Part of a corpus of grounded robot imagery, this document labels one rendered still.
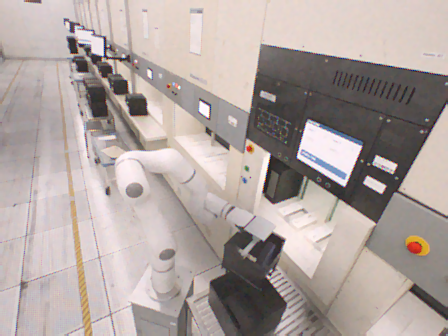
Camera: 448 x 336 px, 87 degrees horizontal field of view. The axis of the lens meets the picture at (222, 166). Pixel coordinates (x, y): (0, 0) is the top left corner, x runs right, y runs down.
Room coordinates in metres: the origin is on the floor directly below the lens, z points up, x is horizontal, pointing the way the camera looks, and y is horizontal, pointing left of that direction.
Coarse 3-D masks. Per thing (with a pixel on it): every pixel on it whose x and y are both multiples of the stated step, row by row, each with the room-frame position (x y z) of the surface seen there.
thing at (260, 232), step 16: (256, 224) 0.79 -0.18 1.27; (272, 224) 0.80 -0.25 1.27; (240, 240) 0.87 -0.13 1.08; (256, 240) 0.77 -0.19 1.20; (272, 240) 0.84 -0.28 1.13; (224, 256) 0.75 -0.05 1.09; (240, 256) 0.69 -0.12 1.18; (256, 256) 0.84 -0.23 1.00; (240, 272) 0.70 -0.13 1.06; (256, 272) 0.66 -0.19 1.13; (256, 288) 0.64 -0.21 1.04
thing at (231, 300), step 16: (224, 288) 0.78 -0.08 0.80; (240, 288) 0.80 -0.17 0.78; (272, 288) 0.74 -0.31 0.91; (224, 304) 0.71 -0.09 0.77; (240, 304) 0.72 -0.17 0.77; (256, 304) 0.73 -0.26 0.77; (272, 304) 0.71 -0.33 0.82; (224, 320) 0.59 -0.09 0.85; (240, 320) 0.64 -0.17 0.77; (256, 320) 0.65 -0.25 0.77; (272, 320) 0.60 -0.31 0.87
